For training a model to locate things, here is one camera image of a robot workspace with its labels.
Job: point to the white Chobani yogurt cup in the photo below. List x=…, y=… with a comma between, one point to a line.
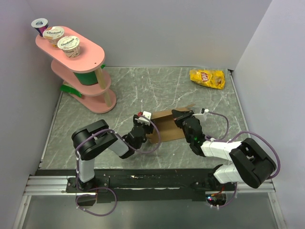
x=70, y=45

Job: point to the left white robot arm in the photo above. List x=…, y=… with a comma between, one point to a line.
x=91, y=140

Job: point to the brown cardboard box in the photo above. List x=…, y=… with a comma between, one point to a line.
x=164, y=121

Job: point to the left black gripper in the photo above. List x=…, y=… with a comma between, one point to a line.
x=149, y=127

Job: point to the yellow chips bag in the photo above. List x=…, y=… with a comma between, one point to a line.
x=209, y=78

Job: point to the pink tiered shelf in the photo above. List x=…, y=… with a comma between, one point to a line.
x=98, y=98

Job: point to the orange Chobani yogurt cup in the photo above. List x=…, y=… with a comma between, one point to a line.
x=53, y=34

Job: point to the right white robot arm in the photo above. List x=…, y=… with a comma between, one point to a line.
x=247, y=161

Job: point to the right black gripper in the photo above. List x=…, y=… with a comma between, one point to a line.
x=177, y=114

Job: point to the purple yogurt cup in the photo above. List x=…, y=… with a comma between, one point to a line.
x=40, y=25

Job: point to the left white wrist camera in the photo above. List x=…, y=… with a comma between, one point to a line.
x=144, y=116

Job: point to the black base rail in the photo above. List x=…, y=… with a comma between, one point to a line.
x=148, y=184

